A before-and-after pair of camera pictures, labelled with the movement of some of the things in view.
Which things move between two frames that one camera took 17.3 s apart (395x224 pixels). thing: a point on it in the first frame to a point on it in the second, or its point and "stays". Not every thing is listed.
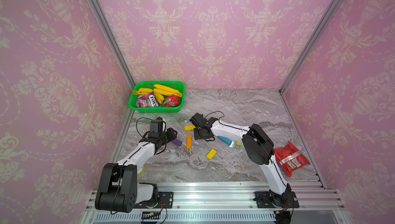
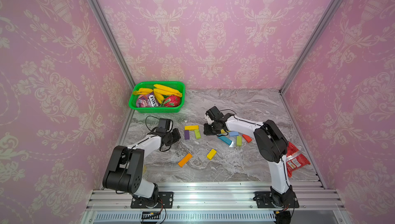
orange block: x=189 y=141 to x=186 y=158
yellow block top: x=189 y=128 stays
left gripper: x=172 y=135 stays
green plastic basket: x=179 y=86 stays
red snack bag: x=289 y=159 stays
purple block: x=177 y=142 to x=186 y=134
